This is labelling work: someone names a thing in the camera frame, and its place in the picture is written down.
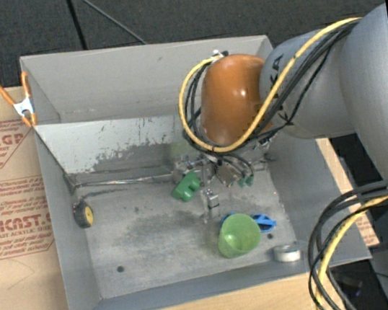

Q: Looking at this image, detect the brown cardboard board red print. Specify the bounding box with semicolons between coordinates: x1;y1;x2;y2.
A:
0;30;385;310

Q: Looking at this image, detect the green toy block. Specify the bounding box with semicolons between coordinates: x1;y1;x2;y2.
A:
168;168;204;205

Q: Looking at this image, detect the black and yellow wheel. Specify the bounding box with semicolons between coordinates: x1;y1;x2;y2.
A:
71;198;97;231

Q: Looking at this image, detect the grey metal bin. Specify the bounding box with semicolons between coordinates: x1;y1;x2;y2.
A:
17;6;378;310

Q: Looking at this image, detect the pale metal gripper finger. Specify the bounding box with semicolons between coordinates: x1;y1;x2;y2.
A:
199;187;224;224
169;156;203;185

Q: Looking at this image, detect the blue plastic piece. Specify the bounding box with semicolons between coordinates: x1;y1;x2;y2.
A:
220;205;278;240

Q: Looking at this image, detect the green plastic cup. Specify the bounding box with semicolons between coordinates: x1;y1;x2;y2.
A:
213;210;266;261

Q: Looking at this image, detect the long thin metal rod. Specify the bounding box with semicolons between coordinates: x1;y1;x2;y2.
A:
63;156;176;199

